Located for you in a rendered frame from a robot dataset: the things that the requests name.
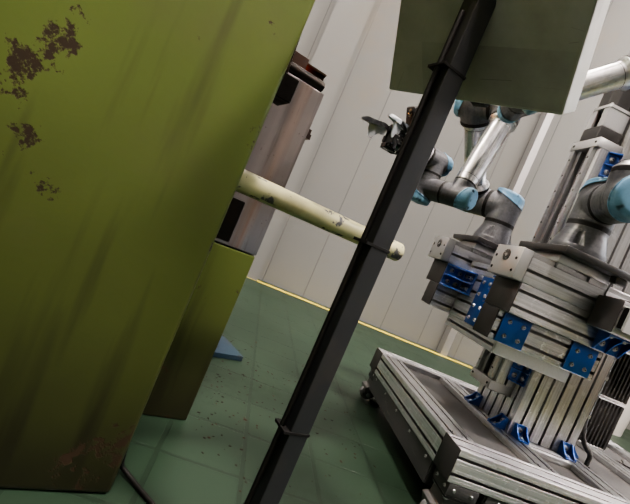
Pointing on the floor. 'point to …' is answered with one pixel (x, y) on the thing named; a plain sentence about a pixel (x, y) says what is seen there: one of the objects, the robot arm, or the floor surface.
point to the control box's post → (444, 85)
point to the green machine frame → (103, 209)
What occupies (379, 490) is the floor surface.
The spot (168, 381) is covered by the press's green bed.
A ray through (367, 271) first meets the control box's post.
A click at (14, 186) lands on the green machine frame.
